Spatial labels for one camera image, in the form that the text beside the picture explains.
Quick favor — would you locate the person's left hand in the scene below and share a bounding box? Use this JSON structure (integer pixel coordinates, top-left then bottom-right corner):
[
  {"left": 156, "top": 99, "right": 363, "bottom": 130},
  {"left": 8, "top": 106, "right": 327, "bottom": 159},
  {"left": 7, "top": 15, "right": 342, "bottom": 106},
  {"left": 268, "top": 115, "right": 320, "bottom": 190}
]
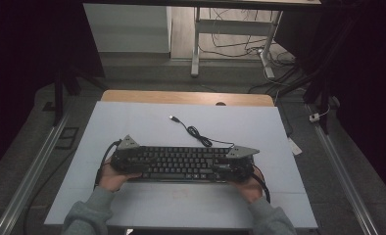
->
[{"left": 97, "top": 160, "right": 143, "bottom": 193}]

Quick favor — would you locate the person's right hand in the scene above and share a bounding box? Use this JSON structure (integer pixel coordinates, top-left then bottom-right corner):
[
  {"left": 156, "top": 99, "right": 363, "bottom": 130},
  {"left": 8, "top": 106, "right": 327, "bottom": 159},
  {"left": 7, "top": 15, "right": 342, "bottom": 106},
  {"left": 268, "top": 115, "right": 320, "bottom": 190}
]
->
[{"left": 228, "top": 166, "right": 265, "bottom": 204}]

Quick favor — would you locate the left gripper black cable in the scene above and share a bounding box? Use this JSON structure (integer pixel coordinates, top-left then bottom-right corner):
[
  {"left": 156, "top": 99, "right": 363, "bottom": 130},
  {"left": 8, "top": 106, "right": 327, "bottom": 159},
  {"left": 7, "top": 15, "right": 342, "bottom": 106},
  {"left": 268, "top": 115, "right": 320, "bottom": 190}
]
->
[{"left": 93, "top": 139, "right": 122, "bottom": 190}]

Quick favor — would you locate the aluminium floor rail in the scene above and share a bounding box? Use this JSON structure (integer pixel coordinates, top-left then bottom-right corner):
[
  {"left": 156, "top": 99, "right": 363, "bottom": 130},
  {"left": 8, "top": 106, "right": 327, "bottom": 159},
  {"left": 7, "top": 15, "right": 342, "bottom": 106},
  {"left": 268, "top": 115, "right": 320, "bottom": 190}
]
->
[
  {"left": 0, "top": 104, "right": 72, "bottom": 235},
  {"left": 307, "top": 104, "right": 380, "bottom": 235}
]

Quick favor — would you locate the black metal stand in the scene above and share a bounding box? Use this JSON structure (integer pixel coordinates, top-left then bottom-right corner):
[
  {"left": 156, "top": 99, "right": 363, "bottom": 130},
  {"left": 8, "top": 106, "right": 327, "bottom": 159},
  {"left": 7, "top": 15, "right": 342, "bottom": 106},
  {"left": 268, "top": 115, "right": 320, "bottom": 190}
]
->
[
  {"left": 50, "top": 63, "right": 109, "bottom": 127},
  {"left": 277, "top": 62, "right": 334, "bottom": 135}
]

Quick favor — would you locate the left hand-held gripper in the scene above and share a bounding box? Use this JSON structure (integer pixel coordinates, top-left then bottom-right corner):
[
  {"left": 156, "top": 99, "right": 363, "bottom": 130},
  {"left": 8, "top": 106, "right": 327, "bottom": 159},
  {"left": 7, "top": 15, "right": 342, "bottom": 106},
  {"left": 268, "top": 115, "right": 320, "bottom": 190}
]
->
[{"left": 111, "top": 134, "right": 146, "bottom": 174}]

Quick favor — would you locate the tangle of floor cables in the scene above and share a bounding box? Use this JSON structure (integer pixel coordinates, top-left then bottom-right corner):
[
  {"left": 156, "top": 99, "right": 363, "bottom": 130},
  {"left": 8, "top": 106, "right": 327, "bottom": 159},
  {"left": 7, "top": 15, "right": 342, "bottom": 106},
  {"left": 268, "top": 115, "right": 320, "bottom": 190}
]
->
[{"left": 199, "top": 8, "right": 308, "bottom": 96}]

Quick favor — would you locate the black keyboard cable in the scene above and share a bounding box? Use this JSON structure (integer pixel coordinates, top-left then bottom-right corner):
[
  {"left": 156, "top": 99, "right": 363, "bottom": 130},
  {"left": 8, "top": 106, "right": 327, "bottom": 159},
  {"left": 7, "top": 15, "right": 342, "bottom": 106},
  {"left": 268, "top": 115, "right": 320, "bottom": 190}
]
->
[{"left": 169, "top": 115, "right": 236, "bottom": 150}]

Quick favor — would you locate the white cabinet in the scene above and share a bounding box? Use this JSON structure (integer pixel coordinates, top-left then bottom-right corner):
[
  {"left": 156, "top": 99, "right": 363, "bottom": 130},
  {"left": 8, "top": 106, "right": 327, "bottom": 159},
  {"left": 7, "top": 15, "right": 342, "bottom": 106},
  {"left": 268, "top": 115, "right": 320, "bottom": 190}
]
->
[{"left": 82, "top": 3, "right": 173, "bottom": 54}]

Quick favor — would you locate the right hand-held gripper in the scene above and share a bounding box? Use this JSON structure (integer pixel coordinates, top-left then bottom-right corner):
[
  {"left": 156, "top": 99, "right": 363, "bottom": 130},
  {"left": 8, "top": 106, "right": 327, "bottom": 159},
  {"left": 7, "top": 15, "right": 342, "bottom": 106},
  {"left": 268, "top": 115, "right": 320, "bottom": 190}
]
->
[{"left": 213, "top": 145, "right": 261, "bottom": 182}]

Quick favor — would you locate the white desk frame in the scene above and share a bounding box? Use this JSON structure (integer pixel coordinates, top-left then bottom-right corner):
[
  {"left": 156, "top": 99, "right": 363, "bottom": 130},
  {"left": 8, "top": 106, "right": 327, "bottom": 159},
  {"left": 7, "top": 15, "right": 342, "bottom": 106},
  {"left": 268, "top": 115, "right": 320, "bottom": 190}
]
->
[{"left": 190, "top": 6, "right": 284, "bottom": 79}]

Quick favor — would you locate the white paper tag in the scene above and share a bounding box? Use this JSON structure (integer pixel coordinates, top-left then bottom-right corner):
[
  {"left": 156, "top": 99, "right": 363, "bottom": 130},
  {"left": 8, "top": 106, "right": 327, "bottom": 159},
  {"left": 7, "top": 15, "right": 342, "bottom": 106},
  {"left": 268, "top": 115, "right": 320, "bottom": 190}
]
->
[{"left": 286, "top": 136, "right": 304, "bottom": 157}]

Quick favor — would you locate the black computer keyboard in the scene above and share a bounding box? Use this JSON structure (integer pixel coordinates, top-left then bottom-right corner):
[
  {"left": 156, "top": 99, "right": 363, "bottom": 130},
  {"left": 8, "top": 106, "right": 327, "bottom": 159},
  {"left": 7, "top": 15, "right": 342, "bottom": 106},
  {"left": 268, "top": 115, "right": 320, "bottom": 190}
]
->
[{"left": 111, "top": 145, "right": 256, "bottom": 183}]

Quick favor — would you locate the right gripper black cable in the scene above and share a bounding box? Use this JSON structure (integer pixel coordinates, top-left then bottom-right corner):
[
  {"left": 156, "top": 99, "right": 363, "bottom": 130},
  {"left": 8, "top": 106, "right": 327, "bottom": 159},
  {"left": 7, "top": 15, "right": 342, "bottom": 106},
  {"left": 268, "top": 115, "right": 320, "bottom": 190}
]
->
[{"left": 251, "top": 172, "right": 272, "bottom": 204}]

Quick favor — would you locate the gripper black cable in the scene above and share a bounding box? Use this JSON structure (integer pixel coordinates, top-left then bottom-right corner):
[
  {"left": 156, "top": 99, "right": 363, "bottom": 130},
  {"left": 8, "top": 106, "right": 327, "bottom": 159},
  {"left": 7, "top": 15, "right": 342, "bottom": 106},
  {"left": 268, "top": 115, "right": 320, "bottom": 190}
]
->
[
  {"left": 251, "top": 172, "right": 272, "bottom": 204},
  {"left": 93, "top": 139, "right": 122, "bottom": 190}
]

